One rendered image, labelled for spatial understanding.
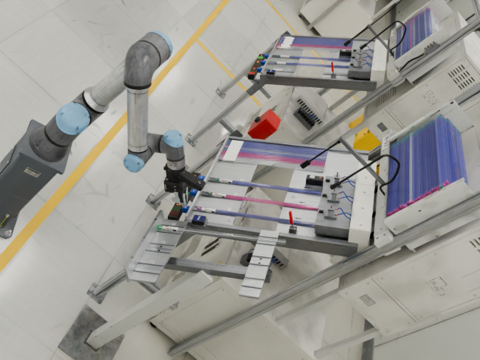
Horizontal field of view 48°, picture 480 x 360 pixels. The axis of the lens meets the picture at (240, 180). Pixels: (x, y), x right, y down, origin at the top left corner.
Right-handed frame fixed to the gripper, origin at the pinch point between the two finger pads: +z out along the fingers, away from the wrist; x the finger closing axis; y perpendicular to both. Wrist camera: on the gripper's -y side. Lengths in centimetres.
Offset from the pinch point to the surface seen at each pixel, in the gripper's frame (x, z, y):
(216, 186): -17.6, 1.7, -8.7
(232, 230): 10.1, 1.4, -23.5
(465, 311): -92, 134, -148
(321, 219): 3, -4, -58
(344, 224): 4, -4, -68
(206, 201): -6.5, 1.7, -7.4
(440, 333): -82, 147, -134
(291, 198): -16.3, 1.6, -43.0
